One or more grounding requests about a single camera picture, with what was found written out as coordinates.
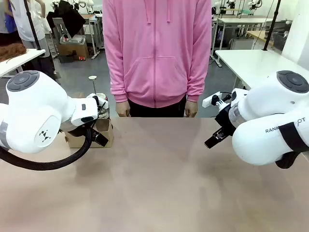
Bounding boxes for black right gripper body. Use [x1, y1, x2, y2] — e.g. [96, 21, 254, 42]
[214, 103, 239, 137]

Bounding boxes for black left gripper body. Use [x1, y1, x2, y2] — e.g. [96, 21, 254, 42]
[60, 120, 91, 140]

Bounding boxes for brown cardboard cup carrier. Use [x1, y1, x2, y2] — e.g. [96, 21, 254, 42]
[64, 117, 114, 148]

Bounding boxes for person's left hand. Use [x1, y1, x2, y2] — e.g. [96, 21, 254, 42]
[184, 101, 199, 118]

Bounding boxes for person's right hand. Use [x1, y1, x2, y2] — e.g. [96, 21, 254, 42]
[115, 101, 131, 118]

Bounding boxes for white power strip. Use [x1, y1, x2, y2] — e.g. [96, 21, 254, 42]
[202, 91, 222, 108]

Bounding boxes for stand with round top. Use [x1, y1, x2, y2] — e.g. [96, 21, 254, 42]
[88, 75, 98, 95]

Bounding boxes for large white table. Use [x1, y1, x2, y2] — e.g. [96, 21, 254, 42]
[214, 49, 309, 90]

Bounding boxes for brown cardboard storage box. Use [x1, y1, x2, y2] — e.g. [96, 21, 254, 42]
[57, 35, 89, 58]

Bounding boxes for person in pink hoodie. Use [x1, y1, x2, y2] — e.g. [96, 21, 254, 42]
[102, 0, 213, 118]

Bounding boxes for brown furry cloth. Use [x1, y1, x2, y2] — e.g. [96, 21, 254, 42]
[0, 43, 27, 62]

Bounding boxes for white background desk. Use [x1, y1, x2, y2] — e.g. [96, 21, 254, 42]
[212, 16, 273, 49]

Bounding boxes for grey background desk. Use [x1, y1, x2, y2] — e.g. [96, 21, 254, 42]
[81, 13, 103, 60]

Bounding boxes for black tripod pole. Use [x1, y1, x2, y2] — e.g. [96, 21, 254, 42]
[24, 0, 45, 56]
[262, 0, 282, 51]

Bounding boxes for black hanging jacket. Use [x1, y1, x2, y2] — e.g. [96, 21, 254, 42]
[47, 0, 86, 39]

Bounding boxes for person in white shirt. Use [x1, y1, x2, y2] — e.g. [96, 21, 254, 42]
[9, 0, 57, 80]

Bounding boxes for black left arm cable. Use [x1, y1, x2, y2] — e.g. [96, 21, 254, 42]
[0, 116, 107, 171]

